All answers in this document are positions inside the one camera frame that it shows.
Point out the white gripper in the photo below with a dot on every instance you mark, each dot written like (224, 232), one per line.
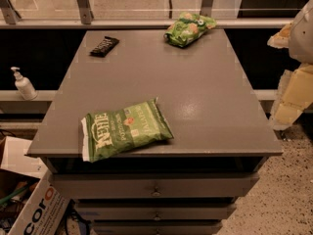
(302, 36)

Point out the green jalapeno Kettle chip bag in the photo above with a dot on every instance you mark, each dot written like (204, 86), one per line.
(106, 134)

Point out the green snack bag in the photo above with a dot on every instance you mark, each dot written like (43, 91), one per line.
(188, 28)

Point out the black rxbar chocolate bar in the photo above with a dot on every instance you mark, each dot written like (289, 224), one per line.
(104, 47)

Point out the grey drawer cabinet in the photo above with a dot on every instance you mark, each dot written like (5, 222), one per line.
(217, 123)

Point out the bottom grey drawer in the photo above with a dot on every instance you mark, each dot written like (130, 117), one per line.
(157, 228)

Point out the grey drawer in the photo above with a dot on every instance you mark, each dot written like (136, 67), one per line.
(155, 212)
(148, 186)
(157, 228)

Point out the top grey drawer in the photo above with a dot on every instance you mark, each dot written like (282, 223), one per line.
(148, 186)

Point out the middle grey drawer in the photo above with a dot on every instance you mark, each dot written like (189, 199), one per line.
(155, 212)

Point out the white pump bottle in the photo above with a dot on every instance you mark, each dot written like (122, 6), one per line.
(24, 85)

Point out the white cardboard box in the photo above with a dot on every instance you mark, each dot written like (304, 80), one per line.
(30, 204)

